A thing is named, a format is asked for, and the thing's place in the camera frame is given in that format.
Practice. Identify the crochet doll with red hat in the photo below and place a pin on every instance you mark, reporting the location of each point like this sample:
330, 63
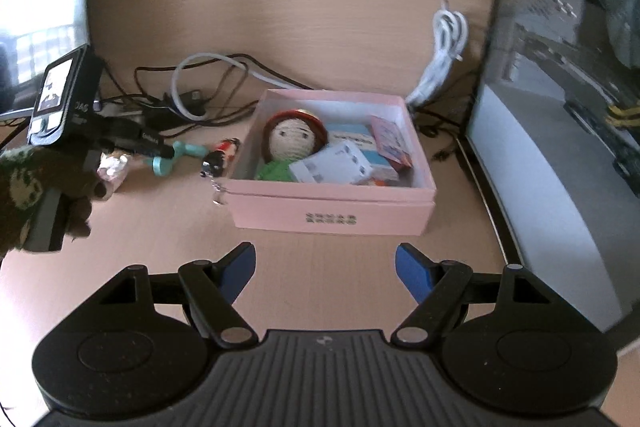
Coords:
290, 142

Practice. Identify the pink cardboard box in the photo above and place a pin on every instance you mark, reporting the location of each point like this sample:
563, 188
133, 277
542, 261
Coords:
325, 212

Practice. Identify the black power adapter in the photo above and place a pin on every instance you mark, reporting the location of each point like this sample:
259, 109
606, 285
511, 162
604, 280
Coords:
165, 112

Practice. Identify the blue white wipes packet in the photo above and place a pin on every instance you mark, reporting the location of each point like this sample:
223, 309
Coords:
330, 164
360, 134

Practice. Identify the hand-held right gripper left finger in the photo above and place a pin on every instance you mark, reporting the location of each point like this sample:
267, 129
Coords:
237, 272

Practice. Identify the teal plastic toy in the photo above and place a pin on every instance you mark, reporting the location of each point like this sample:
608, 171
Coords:
187, 150

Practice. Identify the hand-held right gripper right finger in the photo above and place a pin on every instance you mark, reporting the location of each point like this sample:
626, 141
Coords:
412, 274

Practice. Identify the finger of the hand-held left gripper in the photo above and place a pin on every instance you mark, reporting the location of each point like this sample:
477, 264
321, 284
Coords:
150, 150

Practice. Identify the glass sided computer case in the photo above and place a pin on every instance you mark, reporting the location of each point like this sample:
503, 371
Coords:
550, 107

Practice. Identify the pink lace item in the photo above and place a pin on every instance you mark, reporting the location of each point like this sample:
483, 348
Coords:
115, 172

